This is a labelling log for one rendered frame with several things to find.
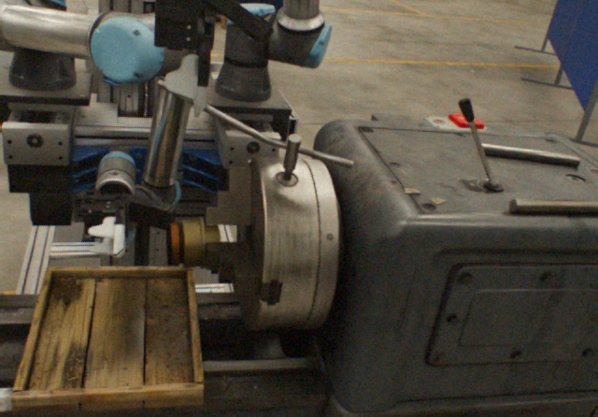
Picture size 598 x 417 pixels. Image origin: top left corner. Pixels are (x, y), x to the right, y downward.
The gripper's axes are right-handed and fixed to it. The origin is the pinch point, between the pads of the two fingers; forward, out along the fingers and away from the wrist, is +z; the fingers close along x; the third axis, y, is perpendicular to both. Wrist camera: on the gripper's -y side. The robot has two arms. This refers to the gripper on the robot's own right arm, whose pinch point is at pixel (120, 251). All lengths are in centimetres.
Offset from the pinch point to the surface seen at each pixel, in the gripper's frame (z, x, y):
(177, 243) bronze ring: 0.2, 1.5, -9.5
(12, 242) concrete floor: -174, -105, 57
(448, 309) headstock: 18, -1, -53
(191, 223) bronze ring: -2.7, 3.7, -11.8
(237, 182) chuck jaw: -6.9, 9.9, -20.1
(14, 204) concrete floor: -212, -105, 63
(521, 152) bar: -6, 18, -75
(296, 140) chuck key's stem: 3.9, 22.8, -27.2
